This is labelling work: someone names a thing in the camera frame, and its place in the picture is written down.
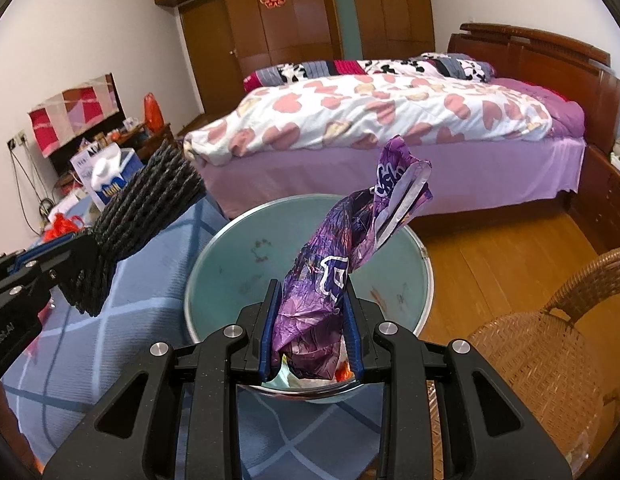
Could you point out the orange red foil wrapper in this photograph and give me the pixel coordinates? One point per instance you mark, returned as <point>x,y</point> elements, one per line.
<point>344,372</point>

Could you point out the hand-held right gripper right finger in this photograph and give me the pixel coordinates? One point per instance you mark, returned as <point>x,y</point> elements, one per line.
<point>352,330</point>

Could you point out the brown wooden wardrobe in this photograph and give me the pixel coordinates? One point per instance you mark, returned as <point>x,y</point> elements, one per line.
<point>290,35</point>

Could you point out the wooden bed headboard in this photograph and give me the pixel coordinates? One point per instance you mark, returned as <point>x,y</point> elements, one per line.
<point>540,55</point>

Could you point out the wooden nightstand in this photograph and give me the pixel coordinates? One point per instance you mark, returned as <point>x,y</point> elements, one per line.
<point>605,205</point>

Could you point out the orange plastic bag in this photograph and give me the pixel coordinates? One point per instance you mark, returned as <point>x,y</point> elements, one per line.
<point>152,112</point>

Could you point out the brown wooden door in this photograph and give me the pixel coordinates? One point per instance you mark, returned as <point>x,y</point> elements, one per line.
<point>209,60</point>

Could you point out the black television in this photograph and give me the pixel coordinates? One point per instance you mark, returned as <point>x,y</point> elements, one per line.
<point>97,129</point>

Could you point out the striped cow print blanket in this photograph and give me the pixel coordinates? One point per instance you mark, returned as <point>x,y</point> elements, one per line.
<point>340,67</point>

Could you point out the teal bin with metal rim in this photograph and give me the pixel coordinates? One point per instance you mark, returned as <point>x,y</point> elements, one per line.
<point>229,255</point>

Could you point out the white patterned mug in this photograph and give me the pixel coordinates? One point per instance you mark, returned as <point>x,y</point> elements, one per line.
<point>131,124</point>

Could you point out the bed with purple sheet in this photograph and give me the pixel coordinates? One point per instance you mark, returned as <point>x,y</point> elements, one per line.
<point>390,175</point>

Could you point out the white quilt pink hearts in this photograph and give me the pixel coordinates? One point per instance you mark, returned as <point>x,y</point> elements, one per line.
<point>365,110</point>

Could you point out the blue milk carton white cap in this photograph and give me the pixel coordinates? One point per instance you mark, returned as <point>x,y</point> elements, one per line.
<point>112,185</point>

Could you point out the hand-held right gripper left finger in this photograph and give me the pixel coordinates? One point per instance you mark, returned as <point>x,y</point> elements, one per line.
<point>267,330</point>

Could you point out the purple foil wrapper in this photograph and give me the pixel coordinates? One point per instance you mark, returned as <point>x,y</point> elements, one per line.
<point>330,240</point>

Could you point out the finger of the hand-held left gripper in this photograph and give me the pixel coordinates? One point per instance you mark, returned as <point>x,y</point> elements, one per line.
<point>44,280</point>
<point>19,260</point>

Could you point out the black foam net sleeve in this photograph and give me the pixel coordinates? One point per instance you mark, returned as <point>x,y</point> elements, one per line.
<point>139,200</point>

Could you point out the red pink patchwork cover cloth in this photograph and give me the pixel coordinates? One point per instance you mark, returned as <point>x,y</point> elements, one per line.
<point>69,110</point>

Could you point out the brown wicker chair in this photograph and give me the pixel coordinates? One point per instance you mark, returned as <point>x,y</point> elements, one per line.
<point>530,360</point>

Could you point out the wall power socket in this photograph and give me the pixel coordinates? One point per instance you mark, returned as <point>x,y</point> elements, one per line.
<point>17,140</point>

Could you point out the blue checked tablecloth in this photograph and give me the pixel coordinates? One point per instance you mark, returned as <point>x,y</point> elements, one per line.
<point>139,310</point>

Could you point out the red plastic bag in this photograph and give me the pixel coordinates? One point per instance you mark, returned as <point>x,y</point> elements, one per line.
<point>62,225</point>

